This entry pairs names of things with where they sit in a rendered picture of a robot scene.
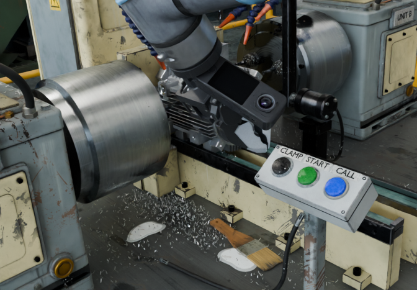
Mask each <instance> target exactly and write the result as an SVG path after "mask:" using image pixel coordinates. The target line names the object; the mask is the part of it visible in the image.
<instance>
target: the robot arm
mask: <svg viewBox="0 0 417 290"><path fill-rule="evenodd" d="M264 1H265V0H115V2H116V3H117V4H118V5H120V6H121V7H122V9H123V10H124V11H125V12H126V13H127V15H128V16H129V18H130V19H131V20H132V21H133V23H134V24H135V25H136V27H137V28H138V30H139V31H140V32H141V33H142V34H143V36H144V37H145V38H146V39H147V41H148V42H149V44H150V45H151V46H152V47H153V48H154V50H155V51H156V52H157V54H158V56H157V59H158V60H159V61H161V62H164V63H165V64H166V66H168V67H169V68H170V69H171V70H172V71H173V73H174V74H175V75H176V76H177V77H179V78H182V79H183V81H182V82H181V87H180V88H179V90H178V91H177V92H176V94H175V95H176V96H177V98H178V99H179V100H180V101H181V103H182V104H183V105H184V107H185V108H186V109H187V110H188V111H189V113H190V114H191V116H192V117H195V118H196V119H200V120H202V121H205V122H208V123H210V124H213V123H214V122H215V121H217V123H216V124H215V126H216V127H217V128H218V134H219V135H220V136H221V138H222V139H224V140H225V141H227V142H229V143H232V144H234V145H237V146H239V147H242V148H245V149H247V150H250V151H252V152H256V153H266V152H267V149H268V148H269V147H270V141H271V128H272V127H273V126H274V124H275V123H276V122H277V120H278V119H279V117H280V116H281V115H282V114H283V112H284V111H285V107H286V103H287V98H286V97H285V96H284V95H283V94H281V93H280V92H278V91H276V90H275V89H273V88H272V87H270V86H268V85H267V84H266V83H263V82H262V81H261V80H259V79H258V78H257V77H254V76H253V75H251V74H250V73H249V71H246V70H242V69H241V68H240V67H238V66H236V65H235V64H233V63H232V62H230V61H228V60H227V59H225V58H223V57H222V56H220V54H221V52H222V43H221V41H220V40H219V39H218V37H217V32H216V30H215V29H214V27H213V25H212V24H211V22H210V21H209V19H208V18H207V16H206V15H205V14H207V13H210V12H215V11H221V10H224V9H229V8H232V7H237V6H242V5H246V4H248V5H253V4H259V3H261V2H264ZM186 85H187V86H186ZM185 86H186V88H185ZM184 88H185V89H184ZM183 89H184V90H183ZM182 92H183V94H182ZM185 102H186V103H188V104H190V106H191V107H192V108H193V110H194V111H195V112H192V111H191V110H190V108H189V107H188V106H187V104H186V103H185ZM253 126H254V130H255V131H256V132H257V133H258V134H259V136H257V135H255V134H254V132H253Z"/></svg>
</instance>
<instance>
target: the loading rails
mask: <svg viewBox="0 0 417 290"><path fill-rule="evenodd" d="M174 134H175V133H174ZM174 134H172V135H171V145H173V146H176V148H177V158H178V165H179V179H180V184H179V185H177V186H175V193H176V194H177V195H179V196H181V197H183V198H185V199H186V198H188V197H190V196H192V195H194V194H197V195H199V196H201V197H203V198H205V199H207V200H209V201H211V202H213V203H215V204H217V205H219V206H221V207H223V208H224V209H222V210H221V211H220V215H221V218H223V219H225V220H227V221H229V222H230V223H232V224H234V223H235V222H237V221H239V220H240V219H242V218H244V219H246V220H248V221H250V222H252V223H254V224H256V225H258V226H260V227H262V228H264V229H266V230H268V231H270V232H272V233H274V234H276V235H278V236H279V237H277V238H276V247H277V248H280V249H281V250H283V251H285V246H286V243H287V240H288V237H289V235H290V232H291V230H292V227H293V226H294V223H295V221H296V220H297V217H298V216H299V214H300V213H301V212H303V210H301V209H298V208H296V207H294V206H291V205H290V204H287V203H285V202H283V201H280V200H278V199H276V198H274V197H272V196H269V195H267V194H266V193H265V192H264V191H263V190H262V188H261V187H260V185H258V183H256V180H255V179H254V177H255V176H256V174H257V173H258V171H259V170H260V169H261V167H262V166H263V164H264V163H265V162H266V160H267V159H268V157H269V156H270V154H271V153H272V151H273V150H274V149H275V147H276V146H277V145H282V146H283V147H287V148H290V149H292V150H295V151H298V152H300V153H304V154H306V155H310V156H312V157H315V158H318V159H320V160H323V161H327V162H328V163H332V164H334V165H337V166H340V167H343V168H346V169H348V170H351V171H355V172H356V173H360V174H363V175H365V176H368V177H369V178H370V179H371V180H372V181H373V185H374V187H375V189H376V191H377V193H378V196H377V198H376V200H375V201H374V203H373V205H372V207H371V208H370V210H369V211H368V213H367V215H366V216H365V218H364V220H363V221H362V223H361V224H360V226H359V228H358V229H357V231H356V232H355V233H352V232H350V231H348V230H345V229H343V228H341V227H338V226H337V225H334V224H332V223H330V222H327V221H326V253H325V260H327V261H329V262H331V263H333V264H335V265H337V266H339V267H340V268H342V269H344V270H346V271H345V272H344V273H343V282H344V283H346V284H348V285H350V286H351V287H353V288H355V289H357V290H363V289H364V288H365V287H366V286H368V285H369V284H370V283H372V284H374V285H376V286H378V287H380V288H382V289H384V290H387V289H388V288H389V287H391V286H392V285H393V284H394V283H395V282H397V281H398V276H399V269H400V258H403V259H404V260H406V261H409V262H411V263H413V264H417V191H414V190H412V189H409V188H406V187H403V186H400V185H398V184H395V183H391V182H389V181H386V180H384V179H380V178H378V177H375V176H372V175H369V174H367V173H363V172H361V171H358V170H355V169H352V168H349V167H347V166H344V165H340V164H338V163H335V162H333V161H329V160H326V159H324V158H321V157H318V156H315V155H312V154H310V153H307V152H304V151H301V150H298V149H296V148H293V147H290V146H287V145H284V144H281V143H279V142H275V141H273V140H271V141H270V147H269V148H268V149H267V152H266V153H256V152H252V151H250V150H247V149H245V148H242V147H241V149H238V150H235V151H232V152H231V151H229V152H228V151H226V150H225V152H224V150H222V152H223V155H221V154H222V152H221V151H219V152H216V153H214V152H211V151H210V150H207V149H204V148H203V147H202V146H203V144H201V145H196V144H194V143H192V142H191V143H190V140H189V141H185V140H183V139H181V138H178V137H176V134H175V135H174ZM218 153H219V154H218ZM228 154H229V156H230V157H228V156H227V155H228ZM231 154H232V155H231ZM234 155H235V156H236V157H235V158H234ZM233 158H234V160H232V159H233ZM300 247H301V248H303V249H304V219H303V220H302V222H301V223H300V225H299V227H298V229H297V232H296V234H295V237H294V239H293V242H292V245H291V248H290V253H289V254H291V253H292V252H294V251H295V250H297V249H298V248H300Z"/></svg>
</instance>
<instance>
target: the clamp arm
mask: <svg viewBox="0 0 417 290"><path fill-rule="evenodd" d="M281 8H282V71H281V76H282V94H283V95H284V96H285V97H286V98H287V103H286V107H291V106H294V103H293V102H292V101H293V98H292V97H291V96H295V95H296V94H297V0H282V2H281ZM290 100H291V101H290Z"/></svg>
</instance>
